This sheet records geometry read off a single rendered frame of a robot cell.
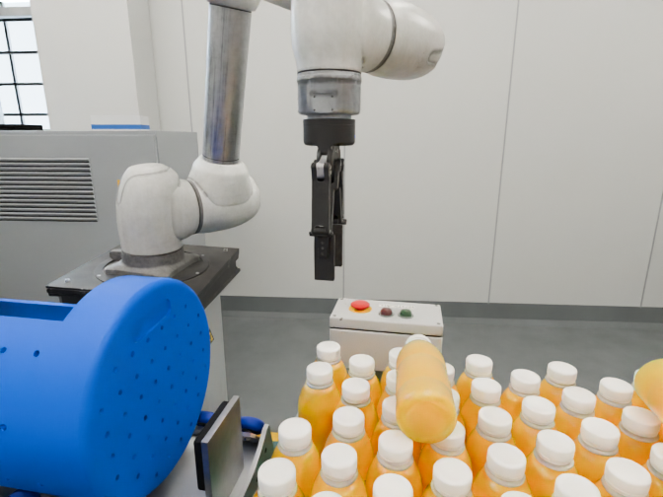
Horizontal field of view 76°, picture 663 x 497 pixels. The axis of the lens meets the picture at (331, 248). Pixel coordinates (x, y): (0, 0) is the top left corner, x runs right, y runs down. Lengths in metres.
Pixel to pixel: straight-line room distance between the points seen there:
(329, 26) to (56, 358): 0.50
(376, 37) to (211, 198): 0.70
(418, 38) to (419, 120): 2.55
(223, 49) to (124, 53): 2.25
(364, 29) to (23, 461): 0.64
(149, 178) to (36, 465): 0.72
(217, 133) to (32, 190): 1.50
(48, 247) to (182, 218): 1.47
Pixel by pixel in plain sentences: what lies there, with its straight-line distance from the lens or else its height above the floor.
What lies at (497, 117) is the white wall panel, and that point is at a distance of 3.36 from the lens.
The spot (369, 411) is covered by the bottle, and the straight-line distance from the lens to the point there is 0.62.
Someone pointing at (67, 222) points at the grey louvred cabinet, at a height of 1.01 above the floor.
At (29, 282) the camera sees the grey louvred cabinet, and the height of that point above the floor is 0.69.
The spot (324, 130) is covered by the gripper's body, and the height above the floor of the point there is 1.42.
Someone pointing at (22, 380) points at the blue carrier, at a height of 1.16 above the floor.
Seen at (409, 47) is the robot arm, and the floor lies 1.54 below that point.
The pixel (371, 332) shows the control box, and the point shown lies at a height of 1.08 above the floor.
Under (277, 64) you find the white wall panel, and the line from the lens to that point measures 3.32.
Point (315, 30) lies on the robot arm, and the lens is 0.60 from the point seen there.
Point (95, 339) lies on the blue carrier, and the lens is 0.53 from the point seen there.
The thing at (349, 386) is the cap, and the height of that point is 1.08.
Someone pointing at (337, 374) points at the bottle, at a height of 1.04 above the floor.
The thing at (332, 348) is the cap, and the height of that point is 1.08.
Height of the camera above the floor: 1.41
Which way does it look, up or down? 15 degrees down
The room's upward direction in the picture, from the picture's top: straight up
